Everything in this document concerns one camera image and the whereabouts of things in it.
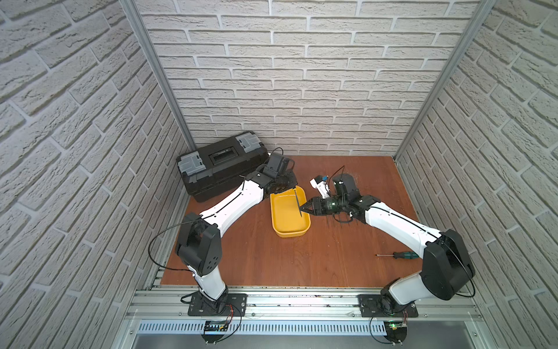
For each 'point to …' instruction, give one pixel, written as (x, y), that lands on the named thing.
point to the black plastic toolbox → (222, 168)
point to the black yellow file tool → (298, 202)
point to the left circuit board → (214, 330)
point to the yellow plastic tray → (288, 220)
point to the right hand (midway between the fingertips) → (305, 208)
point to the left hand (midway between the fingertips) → (300, 176)
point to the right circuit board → (397, 331)
